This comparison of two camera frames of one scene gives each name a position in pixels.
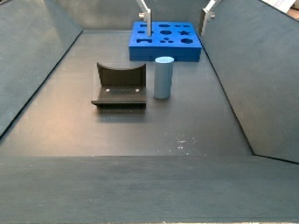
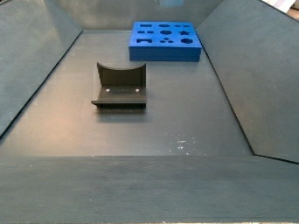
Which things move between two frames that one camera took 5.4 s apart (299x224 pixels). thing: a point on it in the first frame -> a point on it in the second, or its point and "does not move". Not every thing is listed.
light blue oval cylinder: (163, 77) -> (173, 3)
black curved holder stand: (123, 87) does not move
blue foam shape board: (173, 39) does not move
